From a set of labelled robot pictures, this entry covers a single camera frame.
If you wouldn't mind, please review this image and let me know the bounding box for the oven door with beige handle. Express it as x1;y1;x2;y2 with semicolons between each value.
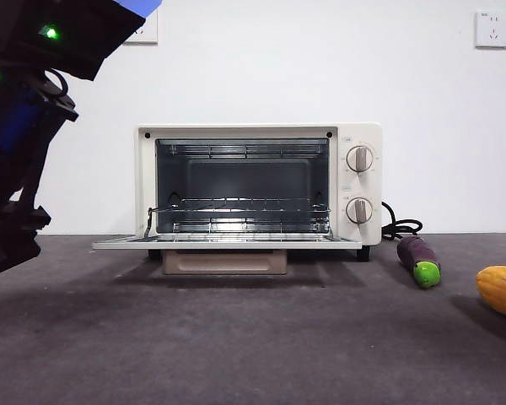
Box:
91;235;363;276

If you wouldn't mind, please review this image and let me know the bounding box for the beige oven knob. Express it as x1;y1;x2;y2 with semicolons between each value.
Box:
345;197;374;225
345;145;374;174

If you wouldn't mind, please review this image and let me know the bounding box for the white toaster oven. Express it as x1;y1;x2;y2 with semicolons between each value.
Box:
133;121;383;262

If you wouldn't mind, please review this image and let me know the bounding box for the purple toy eggplant green stem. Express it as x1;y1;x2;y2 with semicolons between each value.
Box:
396;235;442;290

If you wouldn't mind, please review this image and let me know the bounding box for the yellow corn cob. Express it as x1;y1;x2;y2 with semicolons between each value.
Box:
475;265;506;325

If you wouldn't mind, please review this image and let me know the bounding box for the metal wire oven rack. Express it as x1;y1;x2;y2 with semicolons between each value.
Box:
145;197;332;237

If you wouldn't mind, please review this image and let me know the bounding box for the black oven power cable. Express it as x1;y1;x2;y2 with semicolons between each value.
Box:
380;201;423;241

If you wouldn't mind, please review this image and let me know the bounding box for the white wall socket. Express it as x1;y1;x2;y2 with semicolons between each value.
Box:
474;10;506;49
124;8;159;46

